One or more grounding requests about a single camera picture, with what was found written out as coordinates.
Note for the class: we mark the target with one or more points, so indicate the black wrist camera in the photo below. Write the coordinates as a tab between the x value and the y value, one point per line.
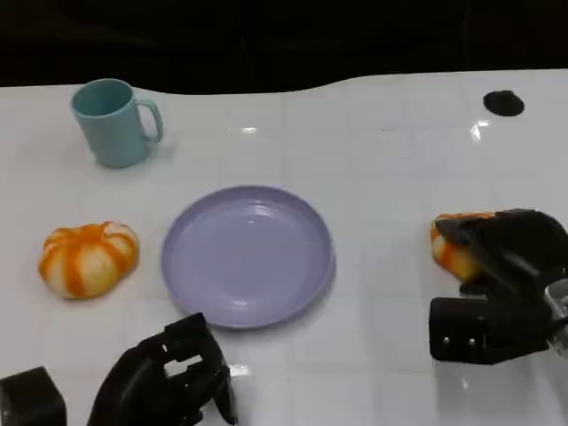
31	397
483	330

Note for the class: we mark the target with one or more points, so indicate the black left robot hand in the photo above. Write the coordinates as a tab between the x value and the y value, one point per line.
155	381

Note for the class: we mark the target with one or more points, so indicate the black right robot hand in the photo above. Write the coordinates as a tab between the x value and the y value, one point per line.
519	253

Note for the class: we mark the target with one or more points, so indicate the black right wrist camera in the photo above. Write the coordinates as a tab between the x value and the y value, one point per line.
483	330

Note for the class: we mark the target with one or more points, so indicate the lilac plate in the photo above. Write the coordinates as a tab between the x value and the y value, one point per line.
248	257

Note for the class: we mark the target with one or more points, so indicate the pale green mug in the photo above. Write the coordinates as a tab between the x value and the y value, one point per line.
113	126

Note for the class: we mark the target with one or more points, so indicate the black table grommet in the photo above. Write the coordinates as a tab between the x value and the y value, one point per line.
503	103

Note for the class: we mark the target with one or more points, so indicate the orange and white bread roll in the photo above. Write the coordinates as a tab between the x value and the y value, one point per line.
86	259
455	259

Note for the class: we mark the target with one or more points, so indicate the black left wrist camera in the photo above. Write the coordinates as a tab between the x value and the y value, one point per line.
31	397

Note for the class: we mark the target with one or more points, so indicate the black curtain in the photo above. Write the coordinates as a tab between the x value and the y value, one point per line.
266	40

